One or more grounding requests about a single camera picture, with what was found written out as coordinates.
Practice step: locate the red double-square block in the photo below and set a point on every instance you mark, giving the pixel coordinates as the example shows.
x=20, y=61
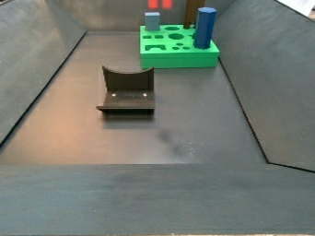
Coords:
x=164, y=4

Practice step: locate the green shape-sorting board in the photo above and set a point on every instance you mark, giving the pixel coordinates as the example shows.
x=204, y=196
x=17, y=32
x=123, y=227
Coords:
x=167, y=48

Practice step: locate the brown double-peg block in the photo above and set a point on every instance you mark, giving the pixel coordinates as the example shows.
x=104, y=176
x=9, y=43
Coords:
x=192, y=6

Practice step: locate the black curved cradle stand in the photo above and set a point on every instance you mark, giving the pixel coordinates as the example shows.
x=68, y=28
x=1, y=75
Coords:
x=128, y=91

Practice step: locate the light blue cube block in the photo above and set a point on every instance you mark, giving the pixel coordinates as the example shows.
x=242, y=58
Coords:
x=152, y=21

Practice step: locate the dark blue hexagonal prism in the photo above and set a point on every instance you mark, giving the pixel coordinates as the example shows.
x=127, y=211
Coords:
x=204, y=25

